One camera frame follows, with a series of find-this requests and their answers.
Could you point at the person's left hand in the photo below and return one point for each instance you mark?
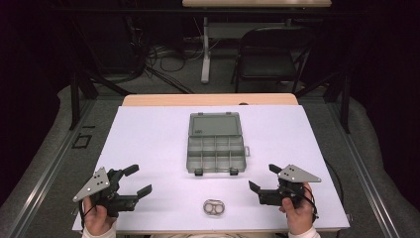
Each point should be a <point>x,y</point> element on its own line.
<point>97,220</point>

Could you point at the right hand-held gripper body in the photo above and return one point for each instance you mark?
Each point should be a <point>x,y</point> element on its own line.
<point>290,185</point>

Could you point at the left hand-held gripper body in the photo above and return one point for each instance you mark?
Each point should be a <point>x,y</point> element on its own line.
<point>99,185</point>

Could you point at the clear packet with two rings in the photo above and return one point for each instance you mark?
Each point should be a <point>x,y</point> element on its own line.
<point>214,207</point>

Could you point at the person's right hand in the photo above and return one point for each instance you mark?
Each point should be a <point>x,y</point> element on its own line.
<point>298,218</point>

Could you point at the white table cover board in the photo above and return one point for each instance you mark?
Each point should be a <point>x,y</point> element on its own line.
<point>158,139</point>

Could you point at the black folding chair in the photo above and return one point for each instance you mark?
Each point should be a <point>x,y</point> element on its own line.
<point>269,62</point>

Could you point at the wooden table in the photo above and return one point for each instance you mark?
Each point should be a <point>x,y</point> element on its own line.
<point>204,99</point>

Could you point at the white-legged background table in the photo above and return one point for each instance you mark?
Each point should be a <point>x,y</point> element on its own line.
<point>205,59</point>

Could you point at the black metal frame stand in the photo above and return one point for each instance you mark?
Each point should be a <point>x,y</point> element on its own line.
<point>345,102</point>
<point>75,99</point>

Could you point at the grey plastic compartment box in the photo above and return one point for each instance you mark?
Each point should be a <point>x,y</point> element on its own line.
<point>216,145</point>

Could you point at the aluminium floor rail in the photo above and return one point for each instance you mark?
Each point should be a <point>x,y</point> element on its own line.
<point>43,178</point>
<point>363,178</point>

